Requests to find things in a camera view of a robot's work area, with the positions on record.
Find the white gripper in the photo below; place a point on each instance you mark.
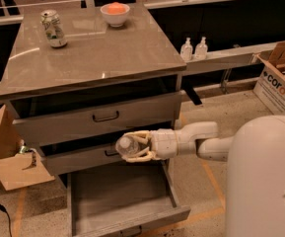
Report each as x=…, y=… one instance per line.
x=163, y=143

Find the clear plastic water bottle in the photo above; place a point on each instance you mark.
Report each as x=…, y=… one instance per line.
x=126, y=145

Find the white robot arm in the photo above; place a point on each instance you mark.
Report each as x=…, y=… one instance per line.
x=255, y=156

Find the grey top drawer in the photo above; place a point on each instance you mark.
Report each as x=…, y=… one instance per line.
x=94, y=121

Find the grey middle drawer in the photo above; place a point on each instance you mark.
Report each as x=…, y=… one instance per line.
x=80, y=154

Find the grey open bottom drawer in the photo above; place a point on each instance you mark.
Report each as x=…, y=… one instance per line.
x=122, y=200

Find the grey drawer cabinet with counter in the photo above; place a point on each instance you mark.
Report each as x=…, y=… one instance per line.
x=100, y=65

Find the left clear sanitizer bottle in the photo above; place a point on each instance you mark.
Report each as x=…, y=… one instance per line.
x=186, y=50

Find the clear sanitizer bottle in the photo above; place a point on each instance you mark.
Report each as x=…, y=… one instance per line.
x=186, y=50
x=201, y=49

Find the right clear sanitizer bottle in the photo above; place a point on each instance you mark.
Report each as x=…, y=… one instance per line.
x=201, y=49

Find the small green object on cardboard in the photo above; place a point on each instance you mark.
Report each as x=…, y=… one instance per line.
x=24, y=148

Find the white ceramic bowl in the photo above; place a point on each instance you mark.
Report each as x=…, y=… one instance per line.
x=115, y=20

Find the brown cardboard box left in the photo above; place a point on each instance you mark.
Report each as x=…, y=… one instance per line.
x=18, y=170

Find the orange sponge in bowl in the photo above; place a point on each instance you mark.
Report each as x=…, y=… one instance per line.
x=115, y=8

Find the white corovan cardboard box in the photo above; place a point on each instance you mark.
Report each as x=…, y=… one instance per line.
x=270, y=86

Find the white green soda can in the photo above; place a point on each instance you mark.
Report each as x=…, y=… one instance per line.
x=52, y=28

